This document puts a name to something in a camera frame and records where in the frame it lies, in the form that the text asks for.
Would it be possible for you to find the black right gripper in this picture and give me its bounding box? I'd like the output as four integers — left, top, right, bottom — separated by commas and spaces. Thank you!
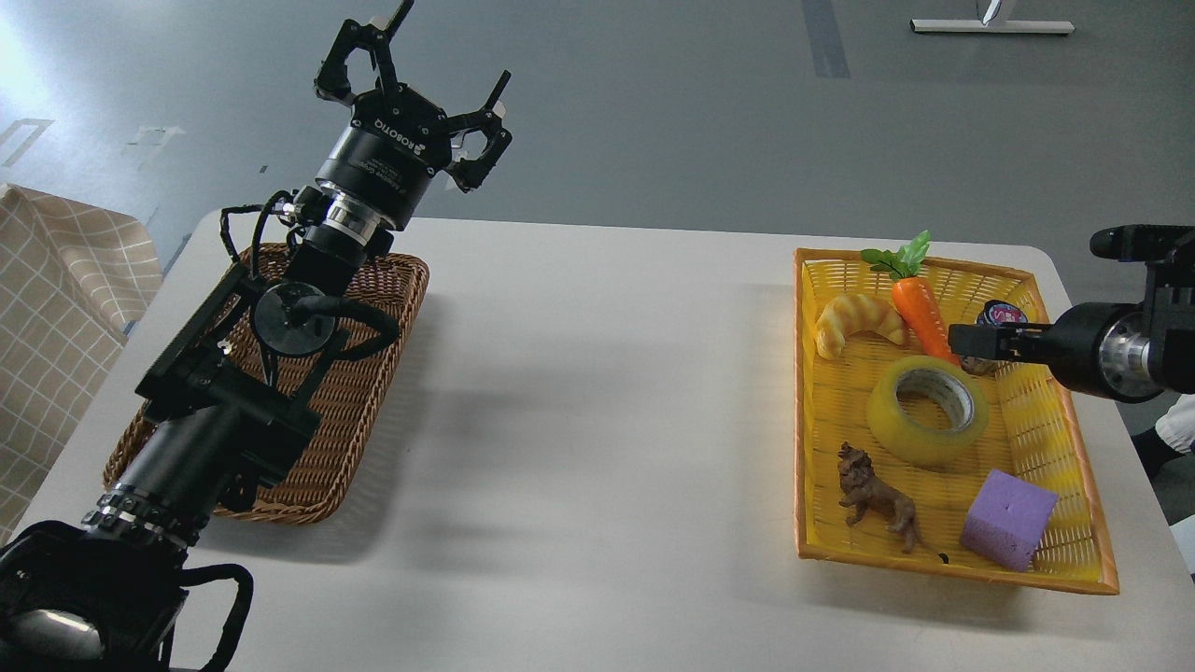
948, 303, 1141, 399

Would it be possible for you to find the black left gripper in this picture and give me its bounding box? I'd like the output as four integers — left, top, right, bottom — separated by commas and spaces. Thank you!
313, 0, 513, 231

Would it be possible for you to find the yellow tape roll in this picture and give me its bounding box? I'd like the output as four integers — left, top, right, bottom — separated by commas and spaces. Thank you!
865, 356, 991, 468

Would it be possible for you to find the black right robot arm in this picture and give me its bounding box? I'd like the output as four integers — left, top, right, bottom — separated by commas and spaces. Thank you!
948, 225, 1194, 403

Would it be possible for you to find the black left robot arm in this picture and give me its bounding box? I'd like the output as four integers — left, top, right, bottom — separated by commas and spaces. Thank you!
4, 1, 511, 671

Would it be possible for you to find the small jar with purple lid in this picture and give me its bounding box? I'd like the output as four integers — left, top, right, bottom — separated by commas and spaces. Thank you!
960, 301, 1029, 377

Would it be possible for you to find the toy carrot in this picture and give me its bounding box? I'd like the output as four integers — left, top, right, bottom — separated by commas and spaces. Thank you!
862, 231, 961, 367

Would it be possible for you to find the toy croissant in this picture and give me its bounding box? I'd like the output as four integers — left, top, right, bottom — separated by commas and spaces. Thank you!
814, 294, 909, 360

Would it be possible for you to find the yellow plastic basket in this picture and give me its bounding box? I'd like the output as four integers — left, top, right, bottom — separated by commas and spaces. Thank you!
793, 248, 1121, 595

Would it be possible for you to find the purple foam cube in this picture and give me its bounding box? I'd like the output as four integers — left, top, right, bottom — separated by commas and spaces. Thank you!
960, 469, 1060, 572

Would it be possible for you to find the brown toy lion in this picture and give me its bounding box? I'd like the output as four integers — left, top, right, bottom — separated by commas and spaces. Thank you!
837, 441, 949, 562

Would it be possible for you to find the white metal stand base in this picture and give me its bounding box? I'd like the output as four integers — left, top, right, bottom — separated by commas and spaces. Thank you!
909, 1, 1076, 35

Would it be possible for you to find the beige checkered cloth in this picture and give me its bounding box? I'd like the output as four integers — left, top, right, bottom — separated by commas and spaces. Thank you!
1, 183, 163, 539

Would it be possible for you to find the brown wicker basket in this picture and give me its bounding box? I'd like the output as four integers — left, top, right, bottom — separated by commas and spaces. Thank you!
102, 243, 429, 525

